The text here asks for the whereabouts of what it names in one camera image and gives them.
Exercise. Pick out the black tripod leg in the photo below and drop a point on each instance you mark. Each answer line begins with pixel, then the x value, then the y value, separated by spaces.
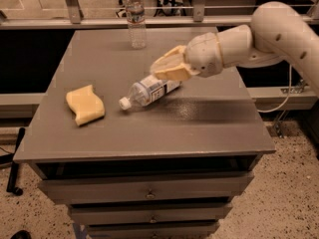
pixel 11 186

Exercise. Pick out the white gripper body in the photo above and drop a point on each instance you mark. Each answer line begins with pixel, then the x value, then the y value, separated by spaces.
pixel 203 54

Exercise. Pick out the clear plastic water bottle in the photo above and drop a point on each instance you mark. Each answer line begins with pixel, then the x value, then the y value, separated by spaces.
pixel 135 12

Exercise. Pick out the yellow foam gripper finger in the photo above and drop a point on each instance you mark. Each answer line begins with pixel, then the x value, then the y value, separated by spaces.
pixel 172 58
pixel 181 72

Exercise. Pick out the metal railing frame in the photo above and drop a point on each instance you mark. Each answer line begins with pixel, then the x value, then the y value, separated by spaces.
pixel 89 14

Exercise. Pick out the grey drawer cabinet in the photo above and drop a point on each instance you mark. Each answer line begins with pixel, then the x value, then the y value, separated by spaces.
pixel 205 126

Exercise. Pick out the grey drawer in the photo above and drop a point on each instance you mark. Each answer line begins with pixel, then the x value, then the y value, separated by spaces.
pixel 153 231
pixel 146 188
pixel 151 214

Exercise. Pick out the yellow wavy sponge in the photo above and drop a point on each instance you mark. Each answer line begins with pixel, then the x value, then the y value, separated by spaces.
pixel 85 104

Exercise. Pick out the top grey drawer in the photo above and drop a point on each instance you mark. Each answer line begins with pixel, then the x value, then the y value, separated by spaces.
pixel 146 188

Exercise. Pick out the middle grey drawer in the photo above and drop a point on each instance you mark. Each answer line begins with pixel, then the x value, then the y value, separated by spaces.
pixel 151 214

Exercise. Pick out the blue label plastic water bottle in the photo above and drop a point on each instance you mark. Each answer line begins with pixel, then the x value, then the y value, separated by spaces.
pixel 147 91

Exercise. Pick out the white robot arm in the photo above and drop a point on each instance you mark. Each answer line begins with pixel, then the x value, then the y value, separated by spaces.
pixel 276 33

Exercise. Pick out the bottom grey drawer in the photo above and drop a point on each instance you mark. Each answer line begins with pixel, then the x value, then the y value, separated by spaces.
pixel 153 231

